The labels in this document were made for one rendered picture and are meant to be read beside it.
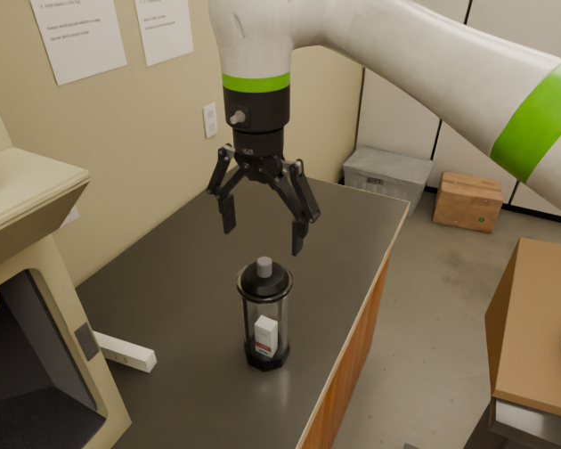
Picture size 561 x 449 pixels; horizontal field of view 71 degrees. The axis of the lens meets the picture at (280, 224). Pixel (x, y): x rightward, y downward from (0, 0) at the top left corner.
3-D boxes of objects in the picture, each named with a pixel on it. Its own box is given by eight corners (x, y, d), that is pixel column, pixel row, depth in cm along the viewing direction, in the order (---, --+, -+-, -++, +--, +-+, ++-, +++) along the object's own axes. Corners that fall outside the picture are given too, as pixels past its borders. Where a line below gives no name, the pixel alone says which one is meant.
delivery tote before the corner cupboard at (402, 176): (338, 202, 314) (342, 164, 294) (356, 179, 343) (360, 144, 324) (413, 224, 290) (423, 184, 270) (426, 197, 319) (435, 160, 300)
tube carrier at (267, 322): (232, 357, 85) (224, 287, 73) (257, 322, 93) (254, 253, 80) (277, 378, 81) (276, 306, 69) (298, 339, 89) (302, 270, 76)
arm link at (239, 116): (304, 76, 55) (247, 69, 59) (263, 100, 47) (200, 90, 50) (302, 118, 59) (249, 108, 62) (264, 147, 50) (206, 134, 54)
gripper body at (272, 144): (218, 126, 55) (224, 183, 61) (271, 137, 52) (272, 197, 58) (246, 110, 61) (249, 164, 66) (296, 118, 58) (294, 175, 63)
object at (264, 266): (231, 293, 74) (229, 267, 70) (256, 265, 81) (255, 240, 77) (274, 311, 71) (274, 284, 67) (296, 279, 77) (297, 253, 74)
